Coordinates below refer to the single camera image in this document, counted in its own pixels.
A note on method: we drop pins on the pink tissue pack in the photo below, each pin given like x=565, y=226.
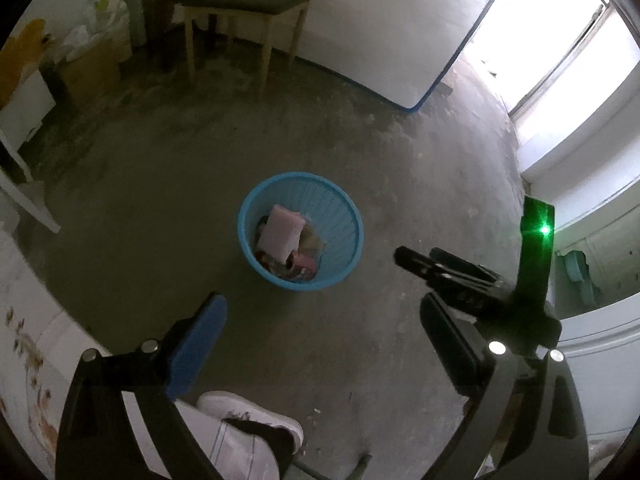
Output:
x=281, y=232

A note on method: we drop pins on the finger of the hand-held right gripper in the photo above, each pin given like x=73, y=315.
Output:
x=465, y=265
x=412, y=262

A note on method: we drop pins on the cardboard box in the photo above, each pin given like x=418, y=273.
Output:
x=95, y=70

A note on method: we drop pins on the white mattress blue edge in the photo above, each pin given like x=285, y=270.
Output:
x=400, y=25

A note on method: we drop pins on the floral tablecloth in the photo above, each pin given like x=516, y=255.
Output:
x=30, y=310

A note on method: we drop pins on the teal plastic stool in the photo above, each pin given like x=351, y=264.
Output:
x=577, y=275

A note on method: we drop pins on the blue plastic basket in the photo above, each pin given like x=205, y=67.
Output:
x=335, y=210

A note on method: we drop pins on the person's white shoe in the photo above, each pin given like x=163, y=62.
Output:
x=240, y=407

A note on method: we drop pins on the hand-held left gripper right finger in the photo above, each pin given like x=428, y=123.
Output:
x=457, y=345

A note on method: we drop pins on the yellow plastic bag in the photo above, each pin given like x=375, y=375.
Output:
x=20, y=55

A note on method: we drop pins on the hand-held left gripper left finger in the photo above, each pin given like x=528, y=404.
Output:
x=195, y=350

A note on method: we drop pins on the white plastic bags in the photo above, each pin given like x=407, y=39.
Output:
x=100, y=10

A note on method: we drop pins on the window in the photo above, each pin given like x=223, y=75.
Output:
x=565, y=55

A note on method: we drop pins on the white foam box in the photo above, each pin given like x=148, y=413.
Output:
x=25, y=110

